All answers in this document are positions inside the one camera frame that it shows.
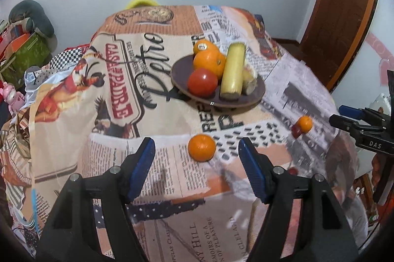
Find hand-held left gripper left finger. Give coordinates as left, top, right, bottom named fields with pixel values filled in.
left=35, top=137, right=156, bottom=262

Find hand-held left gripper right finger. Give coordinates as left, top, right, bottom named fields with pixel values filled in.
left=238, top=137, right=359, bottom=262

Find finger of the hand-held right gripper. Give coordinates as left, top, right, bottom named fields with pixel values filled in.
left=329, top=114, right=374, bottom=142
left=339, top=106, right=394, bottom=127

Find small tangerine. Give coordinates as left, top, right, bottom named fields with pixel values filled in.
left=188, top=134, right=216, bottom=162
left=297, top=115, right=313, bottom=133

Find peeled pomelo piece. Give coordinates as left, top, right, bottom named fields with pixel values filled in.
left=242, top=65, right=258, bottom=95

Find purple plate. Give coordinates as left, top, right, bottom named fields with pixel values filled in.
left=170, top=53, right=266, bottom=107

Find red tomato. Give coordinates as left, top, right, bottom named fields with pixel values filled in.
left=188, top=68, right=218, bottom=97

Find yellow banana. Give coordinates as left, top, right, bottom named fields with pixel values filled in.
left=219, top=42, right=247, bottom=100

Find large orange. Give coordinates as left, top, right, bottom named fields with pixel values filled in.
left=193, top=50, right=227, bottom=79
left=193, top=39, right=220, bottom=56

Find printed newspaper-pattern tablecloth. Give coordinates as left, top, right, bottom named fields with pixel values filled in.
left=6, top=4, right=370, bottom=262

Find brown wooden door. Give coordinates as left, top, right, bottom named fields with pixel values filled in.
left=300, top=0, right=380, bottom=90

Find black and white checkered cloth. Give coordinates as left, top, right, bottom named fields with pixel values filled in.
left=49, top=47, right=90, bottom=69

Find pink toy figure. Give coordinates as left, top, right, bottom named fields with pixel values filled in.
left=0, top=82, right=27, bottom=115

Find green patterned box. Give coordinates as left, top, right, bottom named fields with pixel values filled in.
left=0, top=33, right=51, bottom=90

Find red gift boxes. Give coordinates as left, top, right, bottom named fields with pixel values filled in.
left=0, top=20, right=34, bottom=50

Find grey plush pillow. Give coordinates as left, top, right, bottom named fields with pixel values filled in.
left=8, top=0, right=55, bottom=38

